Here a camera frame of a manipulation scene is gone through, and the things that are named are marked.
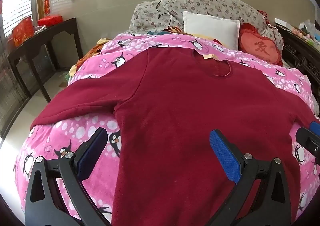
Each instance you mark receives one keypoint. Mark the pink penguin print blanket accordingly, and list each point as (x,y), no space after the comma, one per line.
(75,125)

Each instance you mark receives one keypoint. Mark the clear plastic bag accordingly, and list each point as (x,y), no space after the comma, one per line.
(308,28)

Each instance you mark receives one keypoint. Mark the red heart cushion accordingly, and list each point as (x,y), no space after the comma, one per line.
(260,48)

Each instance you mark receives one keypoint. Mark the orange cloth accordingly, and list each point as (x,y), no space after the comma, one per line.
(96,49)

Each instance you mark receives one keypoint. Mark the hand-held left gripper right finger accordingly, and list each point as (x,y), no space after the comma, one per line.
(222,155)

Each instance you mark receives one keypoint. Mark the dark wooden table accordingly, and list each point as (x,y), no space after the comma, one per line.
(50,31)

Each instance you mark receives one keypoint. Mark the dark red sweater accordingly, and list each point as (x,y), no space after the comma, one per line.
(175,103)

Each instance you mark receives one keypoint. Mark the large red gift box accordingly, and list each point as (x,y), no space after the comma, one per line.
(22,31)

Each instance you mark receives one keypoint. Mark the teal cloth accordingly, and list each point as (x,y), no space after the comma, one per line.
(157,33)

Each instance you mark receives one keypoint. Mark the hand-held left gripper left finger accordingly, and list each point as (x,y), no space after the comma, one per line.
(92,150)

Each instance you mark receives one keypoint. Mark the red paper wall decoration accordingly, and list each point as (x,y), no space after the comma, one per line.
(47,6)

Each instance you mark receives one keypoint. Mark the window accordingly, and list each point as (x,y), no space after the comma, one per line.
(17,3)

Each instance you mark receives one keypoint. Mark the flat red gift box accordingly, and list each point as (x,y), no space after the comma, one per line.
(50,20)

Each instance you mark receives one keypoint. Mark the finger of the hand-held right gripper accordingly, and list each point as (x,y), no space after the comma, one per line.
(306,138)

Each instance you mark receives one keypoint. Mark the white pillow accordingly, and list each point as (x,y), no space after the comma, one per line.
(210,27)

